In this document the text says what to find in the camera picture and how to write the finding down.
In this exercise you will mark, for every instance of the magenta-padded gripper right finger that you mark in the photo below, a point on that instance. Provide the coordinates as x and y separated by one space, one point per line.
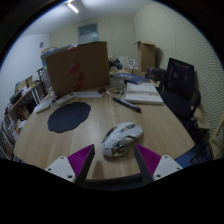
166 166

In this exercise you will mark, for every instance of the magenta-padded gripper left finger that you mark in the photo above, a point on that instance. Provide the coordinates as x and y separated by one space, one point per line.
63 168

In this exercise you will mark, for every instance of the white computer mouse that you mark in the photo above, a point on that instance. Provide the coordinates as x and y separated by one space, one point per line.
120 138

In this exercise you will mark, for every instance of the dark round mouse pad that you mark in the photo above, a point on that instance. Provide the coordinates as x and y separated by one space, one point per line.
68 116

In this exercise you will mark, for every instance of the light wooden chair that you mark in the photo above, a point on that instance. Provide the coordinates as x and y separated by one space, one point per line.
217 140

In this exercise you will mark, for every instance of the small flat white box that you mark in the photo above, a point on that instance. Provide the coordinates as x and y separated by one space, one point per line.
42 107

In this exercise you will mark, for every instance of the black marker pen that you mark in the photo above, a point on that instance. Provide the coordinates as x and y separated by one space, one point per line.
127 105

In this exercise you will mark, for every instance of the cluttered shelf unit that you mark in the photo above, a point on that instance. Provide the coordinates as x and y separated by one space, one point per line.
16 110

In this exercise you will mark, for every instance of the thick white book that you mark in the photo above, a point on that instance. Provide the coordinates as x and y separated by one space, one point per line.
142 94

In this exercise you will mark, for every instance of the black office chair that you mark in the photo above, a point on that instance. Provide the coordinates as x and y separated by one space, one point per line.
180 86

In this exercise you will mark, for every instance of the blue book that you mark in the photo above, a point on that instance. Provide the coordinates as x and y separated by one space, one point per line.
131 78

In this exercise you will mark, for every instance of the large brown cardboard box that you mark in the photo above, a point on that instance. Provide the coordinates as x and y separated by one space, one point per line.
80 68

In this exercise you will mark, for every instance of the tall narrow cardboard box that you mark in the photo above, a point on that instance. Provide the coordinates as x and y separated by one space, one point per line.
146 56

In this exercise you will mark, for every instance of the frosted window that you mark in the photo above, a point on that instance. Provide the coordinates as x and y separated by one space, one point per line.
88 33

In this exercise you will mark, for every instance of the ceiling tube light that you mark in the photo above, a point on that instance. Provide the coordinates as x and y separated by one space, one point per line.
72 7

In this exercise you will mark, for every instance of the round wall clock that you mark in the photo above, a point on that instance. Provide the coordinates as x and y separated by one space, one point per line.
41 44

